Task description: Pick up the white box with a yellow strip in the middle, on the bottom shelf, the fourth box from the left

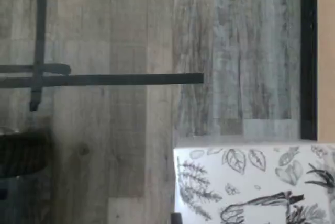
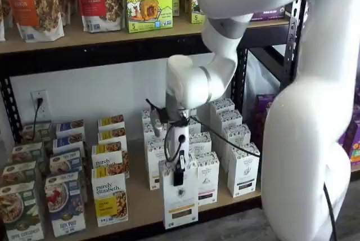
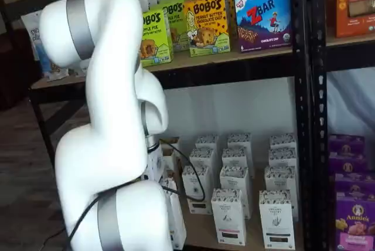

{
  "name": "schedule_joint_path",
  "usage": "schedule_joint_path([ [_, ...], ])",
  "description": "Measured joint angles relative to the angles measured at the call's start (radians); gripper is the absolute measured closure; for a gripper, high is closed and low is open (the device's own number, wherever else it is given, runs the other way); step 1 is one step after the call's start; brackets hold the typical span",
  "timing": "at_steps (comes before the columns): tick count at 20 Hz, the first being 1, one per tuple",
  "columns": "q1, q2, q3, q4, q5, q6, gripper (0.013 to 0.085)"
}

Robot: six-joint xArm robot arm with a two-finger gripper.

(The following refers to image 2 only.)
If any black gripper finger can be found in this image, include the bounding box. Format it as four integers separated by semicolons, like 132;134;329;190
173;153;187;188

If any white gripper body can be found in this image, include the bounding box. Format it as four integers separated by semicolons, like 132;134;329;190
168;123;190;169

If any white box yellow strip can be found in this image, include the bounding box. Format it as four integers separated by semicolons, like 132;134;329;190
158;158;199;230
143;122;159;144
146;139;167;191
141;109;154;125

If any white box pink strip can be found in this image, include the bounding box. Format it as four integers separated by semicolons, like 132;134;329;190
186;115;202;135
188;131;212;158
196;151;220;207

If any wooden shelf board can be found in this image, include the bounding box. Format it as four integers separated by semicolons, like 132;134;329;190
0;17;291;55
42;136;263;241

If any white box black strip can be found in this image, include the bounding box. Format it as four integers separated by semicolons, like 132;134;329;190
216;109;243;140
227;142;261;198
209;98;236;115
222;124;251;154

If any purple Annie's snack box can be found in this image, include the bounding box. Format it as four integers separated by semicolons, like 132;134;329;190
255;93;278;113
254;110;271;141
338;119;360;166

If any blue flax oatmeal box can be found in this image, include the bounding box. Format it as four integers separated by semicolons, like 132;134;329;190
44;171;87;238
55;119;86;139
49;148;84;176
52;133;87;155

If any green oatmeal box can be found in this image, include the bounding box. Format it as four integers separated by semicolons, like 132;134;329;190
1;160;39;189
10;141;46;166
0;180;46;241
21;121;53;145

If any blue Z Bar box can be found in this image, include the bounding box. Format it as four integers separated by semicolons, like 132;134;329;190
251;3;291;21

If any white plastic sheet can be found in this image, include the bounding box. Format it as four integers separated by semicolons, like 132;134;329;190
242;50;282;104

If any red label granola bag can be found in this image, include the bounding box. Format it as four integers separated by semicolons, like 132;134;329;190
74;0;125;33

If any blue label granola bag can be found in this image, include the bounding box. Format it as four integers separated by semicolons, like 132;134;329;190
0;0;6;42

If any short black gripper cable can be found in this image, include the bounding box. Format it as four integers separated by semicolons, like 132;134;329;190
164;121;185;164

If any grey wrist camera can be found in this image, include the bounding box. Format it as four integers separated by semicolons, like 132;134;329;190
145;99;170;138

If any black metal shelf frame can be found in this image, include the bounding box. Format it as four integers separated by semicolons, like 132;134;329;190
0;0;307;241

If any white wall outlet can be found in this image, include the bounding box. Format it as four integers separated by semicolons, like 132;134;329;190
30;90;49;118

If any black power cord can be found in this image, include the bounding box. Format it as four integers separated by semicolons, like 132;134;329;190
31;97;44;142

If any long black robot cable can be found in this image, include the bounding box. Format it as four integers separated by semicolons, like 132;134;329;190
190;114;338;241

